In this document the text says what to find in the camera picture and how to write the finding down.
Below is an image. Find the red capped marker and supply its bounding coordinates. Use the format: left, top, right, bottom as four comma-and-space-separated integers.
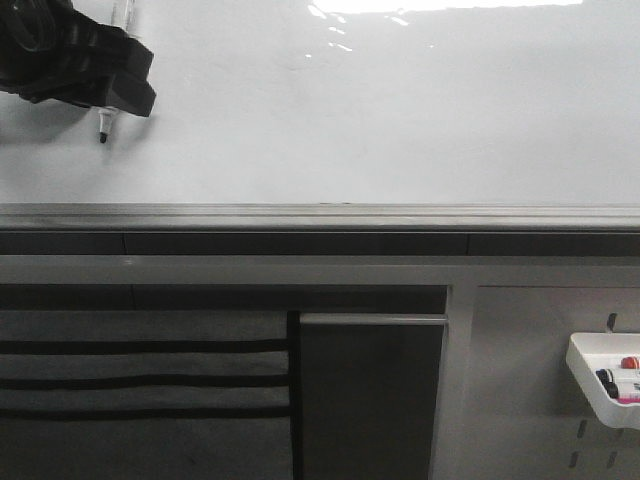
620, 356, 640, 370

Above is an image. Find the black whiteboard marker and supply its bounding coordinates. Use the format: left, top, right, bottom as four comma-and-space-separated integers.
98, 0, 136, 144

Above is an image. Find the white plastic marker tray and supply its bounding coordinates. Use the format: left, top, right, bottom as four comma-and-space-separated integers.
566, 332, 639, 430

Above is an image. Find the white whiteboard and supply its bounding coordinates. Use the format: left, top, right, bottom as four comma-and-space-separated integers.
1, 1, 639, 230

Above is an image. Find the grey whiteboard stand frame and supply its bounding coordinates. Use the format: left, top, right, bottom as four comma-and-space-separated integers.
1, 231, 639, 479

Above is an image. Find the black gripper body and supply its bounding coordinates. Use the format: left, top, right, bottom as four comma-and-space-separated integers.
1, 1, 120, 108

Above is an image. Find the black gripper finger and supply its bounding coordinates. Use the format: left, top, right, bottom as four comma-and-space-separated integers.
111, 37, 153, 81
104, 73, 156, 117

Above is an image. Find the pink capped marker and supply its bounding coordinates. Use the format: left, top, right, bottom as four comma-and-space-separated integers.
617, 392, 640, 404

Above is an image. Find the dark grey panel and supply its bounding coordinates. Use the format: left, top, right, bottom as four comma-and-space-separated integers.
301, 313, 446, 479

